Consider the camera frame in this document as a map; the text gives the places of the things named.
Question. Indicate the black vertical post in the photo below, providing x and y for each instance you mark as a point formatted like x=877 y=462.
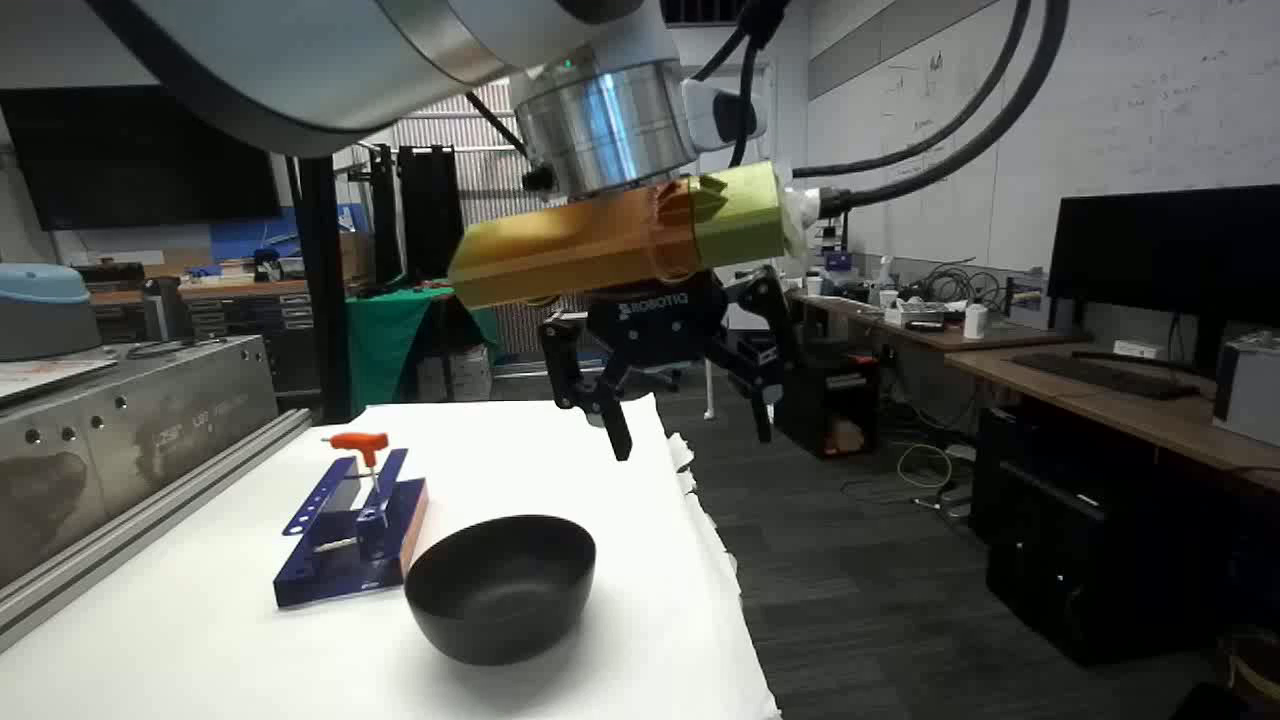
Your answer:
x=323 y=294

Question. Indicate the white box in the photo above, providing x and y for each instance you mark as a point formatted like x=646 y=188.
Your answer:
x=1250 y=388

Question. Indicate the white cup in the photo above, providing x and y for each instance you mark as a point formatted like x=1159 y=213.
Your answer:
x=972 y=323

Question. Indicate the black keyboard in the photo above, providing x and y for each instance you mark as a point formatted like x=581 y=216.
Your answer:
x=1105 y=375

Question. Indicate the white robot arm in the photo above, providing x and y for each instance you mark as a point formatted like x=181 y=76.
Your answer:
x=265 y=54

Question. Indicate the orange green camera mount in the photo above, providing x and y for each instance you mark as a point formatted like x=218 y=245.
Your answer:
x=586 y=245

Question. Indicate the large dark wall screen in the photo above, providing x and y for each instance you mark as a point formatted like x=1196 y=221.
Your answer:
x=133 y=160

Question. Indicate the black bowl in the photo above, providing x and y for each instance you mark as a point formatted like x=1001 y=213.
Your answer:
x=500 y=603

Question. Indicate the black computer tower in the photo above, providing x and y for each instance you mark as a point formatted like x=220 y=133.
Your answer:
x=1095 y=562

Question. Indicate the black rack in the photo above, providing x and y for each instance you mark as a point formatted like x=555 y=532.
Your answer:
x=430 y=213

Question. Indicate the wooden desk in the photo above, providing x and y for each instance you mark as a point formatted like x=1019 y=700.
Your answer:
x=1173 y=420

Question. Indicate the black computer monitor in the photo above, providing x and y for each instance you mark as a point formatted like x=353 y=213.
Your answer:
x=1162 y=255

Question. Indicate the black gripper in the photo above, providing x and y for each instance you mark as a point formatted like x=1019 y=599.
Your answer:
x=655 y=325

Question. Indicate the metal block with rail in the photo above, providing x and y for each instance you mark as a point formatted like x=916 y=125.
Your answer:
x=122 y=440

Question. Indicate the black floor box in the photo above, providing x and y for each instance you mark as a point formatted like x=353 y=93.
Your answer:
x=826 y=406

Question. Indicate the blue grey machine cover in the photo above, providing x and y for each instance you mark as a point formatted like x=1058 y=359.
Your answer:
x=40 y=314

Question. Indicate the green cloth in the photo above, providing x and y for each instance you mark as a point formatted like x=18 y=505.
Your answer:
x=394 y=343

